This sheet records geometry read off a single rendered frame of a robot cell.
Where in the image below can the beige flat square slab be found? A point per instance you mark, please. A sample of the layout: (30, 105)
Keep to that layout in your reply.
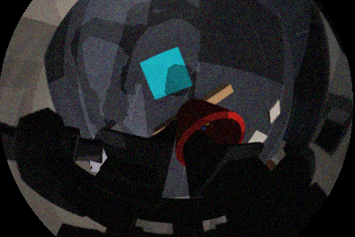
(273, 111)

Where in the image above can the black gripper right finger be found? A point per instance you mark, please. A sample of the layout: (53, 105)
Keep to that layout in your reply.
(204, 158)

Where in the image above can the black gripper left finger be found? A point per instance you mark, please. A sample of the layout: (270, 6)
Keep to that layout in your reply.
(154, 152)

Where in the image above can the beige rectangular block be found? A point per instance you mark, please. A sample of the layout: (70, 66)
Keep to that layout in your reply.
(254, 135)

